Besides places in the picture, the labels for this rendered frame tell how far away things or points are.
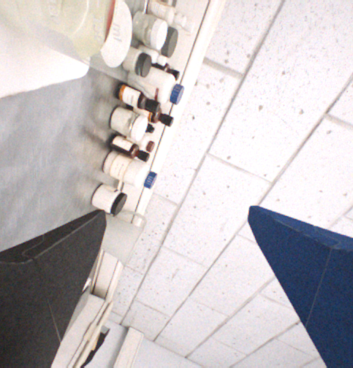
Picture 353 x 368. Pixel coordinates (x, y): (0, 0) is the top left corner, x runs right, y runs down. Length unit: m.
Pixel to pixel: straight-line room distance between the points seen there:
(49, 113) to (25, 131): 0.04
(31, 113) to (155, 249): 0.71
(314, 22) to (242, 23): 0.15
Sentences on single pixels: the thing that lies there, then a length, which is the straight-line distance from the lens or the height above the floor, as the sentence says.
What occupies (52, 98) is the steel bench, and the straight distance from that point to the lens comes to 0.32.
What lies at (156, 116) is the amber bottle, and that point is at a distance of 0.51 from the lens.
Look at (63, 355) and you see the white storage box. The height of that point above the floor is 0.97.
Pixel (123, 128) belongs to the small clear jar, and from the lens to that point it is 0.45.
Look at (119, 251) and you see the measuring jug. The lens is 0.66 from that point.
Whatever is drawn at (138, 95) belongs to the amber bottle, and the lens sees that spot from 0.44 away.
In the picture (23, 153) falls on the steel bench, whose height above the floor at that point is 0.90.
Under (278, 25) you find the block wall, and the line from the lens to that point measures 0.61.
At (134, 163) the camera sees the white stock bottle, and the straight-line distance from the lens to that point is 0.51.
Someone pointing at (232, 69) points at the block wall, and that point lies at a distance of 0.59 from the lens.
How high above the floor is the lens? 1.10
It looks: 2 degrees down
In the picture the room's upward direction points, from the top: 115 degrees clockwise
